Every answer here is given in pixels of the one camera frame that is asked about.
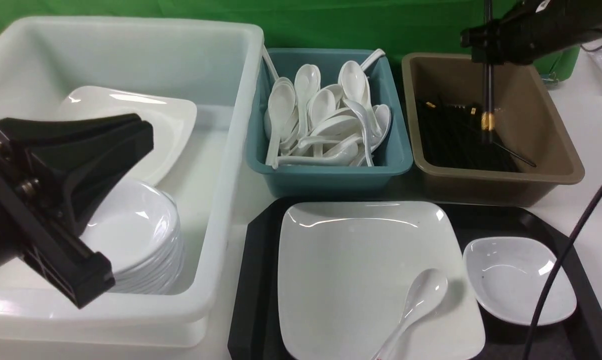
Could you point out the green backdrop cloth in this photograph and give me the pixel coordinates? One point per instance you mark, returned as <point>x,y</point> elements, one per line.
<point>399,27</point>

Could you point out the pile of black chopsticks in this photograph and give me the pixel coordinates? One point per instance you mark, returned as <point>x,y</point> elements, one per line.
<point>451,137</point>

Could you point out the stack of white bowls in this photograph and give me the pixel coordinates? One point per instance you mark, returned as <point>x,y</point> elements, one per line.
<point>137,228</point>

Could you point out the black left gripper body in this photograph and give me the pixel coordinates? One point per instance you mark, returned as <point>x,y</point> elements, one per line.
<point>54,175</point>

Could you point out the small white sauce dish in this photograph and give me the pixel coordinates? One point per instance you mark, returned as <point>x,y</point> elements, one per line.
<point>507,275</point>

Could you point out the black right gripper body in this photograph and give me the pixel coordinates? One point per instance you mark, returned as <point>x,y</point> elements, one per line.
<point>533,29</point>

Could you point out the large white plastic tub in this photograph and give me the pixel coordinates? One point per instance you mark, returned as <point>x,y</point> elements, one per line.
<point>216,65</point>

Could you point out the brown plastic bin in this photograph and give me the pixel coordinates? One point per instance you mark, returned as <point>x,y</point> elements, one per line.
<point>526,120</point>

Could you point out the white square plate in tub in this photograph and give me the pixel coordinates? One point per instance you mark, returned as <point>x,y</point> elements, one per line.
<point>172,119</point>

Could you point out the teal plastic bin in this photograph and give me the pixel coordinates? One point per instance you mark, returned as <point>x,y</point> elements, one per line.
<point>393,158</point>

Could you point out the pile of white spoons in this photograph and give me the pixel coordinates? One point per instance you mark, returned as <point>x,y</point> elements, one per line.
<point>335,125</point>

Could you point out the large white square plate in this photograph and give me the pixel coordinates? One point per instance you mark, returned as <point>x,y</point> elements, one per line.
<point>344,270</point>

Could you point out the white ceramic soup spoon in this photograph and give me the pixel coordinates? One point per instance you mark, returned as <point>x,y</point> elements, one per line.
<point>424,295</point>

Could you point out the black chopstick gold tip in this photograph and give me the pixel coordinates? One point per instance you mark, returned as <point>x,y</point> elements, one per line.
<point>488,117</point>

